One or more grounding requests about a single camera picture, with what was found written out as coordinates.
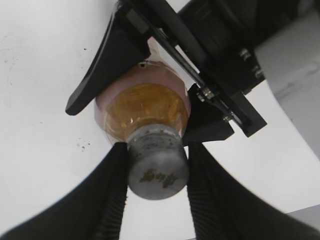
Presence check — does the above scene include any peach oolong tea bottle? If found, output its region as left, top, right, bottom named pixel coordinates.
left=94, top=38, right=191, bottom=144

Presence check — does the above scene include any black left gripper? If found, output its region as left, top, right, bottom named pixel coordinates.
left=117, top=0, right=268, bottom=148

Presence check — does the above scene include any white bottle cap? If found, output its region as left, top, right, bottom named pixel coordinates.
left=127, top=124, right=189, bottom=201

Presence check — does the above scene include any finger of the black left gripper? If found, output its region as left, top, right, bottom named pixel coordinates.
left=65, top=6, right=151, bottom=116

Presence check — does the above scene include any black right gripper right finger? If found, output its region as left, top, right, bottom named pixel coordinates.
left=187, top=142, right=320, bottom=240

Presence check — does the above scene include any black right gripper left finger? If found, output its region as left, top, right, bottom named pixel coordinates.
left=0, top=142, right=129, bottom=240

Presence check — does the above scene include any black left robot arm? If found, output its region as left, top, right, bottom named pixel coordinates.
left=65, top=0, right=320, bottom=148

